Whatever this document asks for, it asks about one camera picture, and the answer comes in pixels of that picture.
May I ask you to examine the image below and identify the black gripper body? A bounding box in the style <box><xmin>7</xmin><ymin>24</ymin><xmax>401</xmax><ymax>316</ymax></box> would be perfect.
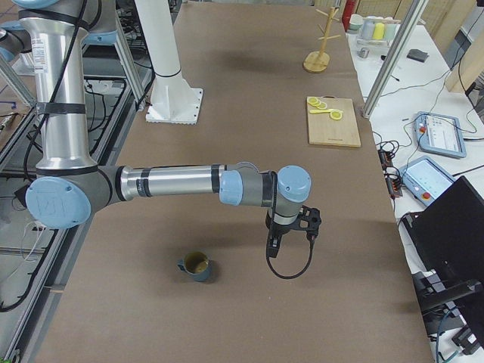
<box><xmin>266</xmin><ymin>213</ymin><xmax>301</xmax><ymax>242</ymax></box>

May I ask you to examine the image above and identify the blue cup yellow inside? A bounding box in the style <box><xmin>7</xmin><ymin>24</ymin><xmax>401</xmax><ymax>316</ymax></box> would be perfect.
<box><xmin>177</xmin><ymin>251</ymin><xmax>212</xmax><ymax>282</ymax></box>

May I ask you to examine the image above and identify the wooden cup storage rack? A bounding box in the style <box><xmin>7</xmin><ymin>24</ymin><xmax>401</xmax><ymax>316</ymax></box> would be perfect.
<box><xmin>302</xmin><ymin>6</ymin><xmax>340</xmax><ymax>73</ymax></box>

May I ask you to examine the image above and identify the yellow cup on tray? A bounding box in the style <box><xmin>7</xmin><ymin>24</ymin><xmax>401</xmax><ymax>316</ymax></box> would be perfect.
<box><xmin>372</xmin><ymin>23</ymin><xmax>385</xmax><ymax>41</ymax></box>

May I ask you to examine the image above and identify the grey cup on tray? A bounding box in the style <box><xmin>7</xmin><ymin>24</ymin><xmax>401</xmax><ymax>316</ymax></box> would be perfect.
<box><xmin>361</xmin><ymin>19</ymin><xmax>375</xmax><ymax>40</ymax></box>

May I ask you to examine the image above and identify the light blue cup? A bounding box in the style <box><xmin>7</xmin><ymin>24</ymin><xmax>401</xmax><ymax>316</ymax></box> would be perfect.
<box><xmin>348</xmin><ymin>14</ymin><xmax>364</xmax><ymax>32</ymax></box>

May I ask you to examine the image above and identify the bamboo cutting board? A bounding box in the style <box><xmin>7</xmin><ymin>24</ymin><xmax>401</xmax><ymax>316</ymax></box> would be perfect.
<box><xmin>306</xmin><ymin>96</ymin><xmax>361</xmax><ymax>147</ymax></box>

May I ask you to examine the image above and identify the lemon slice single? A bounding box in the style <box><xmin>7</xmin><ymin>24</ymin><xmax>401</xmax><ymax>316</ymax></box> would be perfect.
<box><xmin>329</xmin><ymin>109</ymin><xmax>343</xmax><ymax>120</ymax></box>

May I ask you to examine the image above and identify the yellow toy knife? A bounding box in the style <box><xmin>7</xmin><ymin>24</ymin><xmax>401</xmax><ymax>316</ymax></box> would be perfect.
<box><xmin>309</xmin><ymin>109</ymin><xmax>334</xmax><ymax>114</ymax></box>

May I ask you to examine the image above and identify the lemon slice stack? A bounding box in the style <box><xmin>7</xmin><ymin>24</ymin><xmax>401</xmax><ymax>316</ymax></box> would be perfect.
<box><xmin>306</xmin><ymin>97</ymin><xmax>327</xmax><ymax>110</ymax></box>

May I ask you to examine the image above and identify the blue teach pendant near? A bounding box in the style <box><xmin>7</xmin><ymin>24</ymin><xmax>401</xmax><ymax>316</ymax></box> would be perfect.
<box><xmin>399</xmin><ymin>157</ymin><xmax>455</xmax><ymax>206</ymax></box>

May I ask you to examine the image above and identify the blue teach pendant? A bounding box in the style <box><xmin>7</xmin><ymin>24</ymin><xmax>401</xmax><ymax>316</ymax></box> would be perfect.
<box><xmin>399</xmin><ymin>157</ymin><xmax>455</xmax><ymax>206</ymax></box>
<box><xmin>414</xmin><ymin>111</ymin><xmax>467</xmax><ymax>159</ymax></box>

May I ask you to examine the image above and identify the black monitor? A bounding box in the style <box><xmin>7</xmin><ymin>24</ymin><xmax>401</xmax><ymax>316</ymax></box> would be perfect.
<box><xmin>402</xmin><ymin>176</ymin><xmax>483</xmax><ymax>355</ymax></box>

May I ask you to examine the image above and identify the blue teach pendant far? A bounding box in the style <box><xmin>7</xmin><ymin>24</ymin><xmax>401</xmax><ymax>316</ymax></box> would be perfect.
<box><xmin>414</xmin><ymin>111</ymin><xmax>467</xmax><ymax>159</ymax></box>

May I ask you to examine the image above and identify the small metal cylinder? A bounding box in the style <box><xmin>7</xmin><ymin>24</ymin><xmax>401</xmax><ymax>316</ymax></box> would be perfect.
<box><xmin>357</xmin><ymin>47</ymin><xmax>370</xmax><ymax>59</ymax></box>

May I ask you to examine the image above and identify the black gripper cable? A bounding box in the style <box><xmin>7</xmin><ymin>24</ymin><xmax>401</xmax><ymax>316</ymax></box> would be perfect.
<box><xmin>265</xmin><ymin>230</ymin><xmax>316</xmax><ymax>281</ymax></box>

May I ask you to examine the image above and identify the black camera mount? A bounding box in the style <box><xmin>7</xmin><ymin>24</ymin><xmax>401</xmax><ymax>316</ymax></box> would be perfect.
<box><xmin>298</xmin><ymin>205</ymin><xmax>321</xmax><ymax>233</ymax></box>

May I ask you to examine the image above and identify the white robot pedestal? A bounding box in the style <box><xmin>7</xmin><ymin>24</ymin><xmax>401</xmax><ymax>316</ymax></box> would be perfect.
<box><xmin>135</xmin><ymin>0</ymin><xmax>203</xmax><ymax>125</ymax></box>

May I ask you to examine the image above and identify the aluminium frame post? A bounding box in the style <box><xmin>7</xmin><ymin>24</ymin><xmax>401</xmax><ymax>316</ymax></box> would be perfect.
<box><xmin>361</xmin><ymin>0</ymin><xmax>429</xmax><ymax>119</ymax></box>

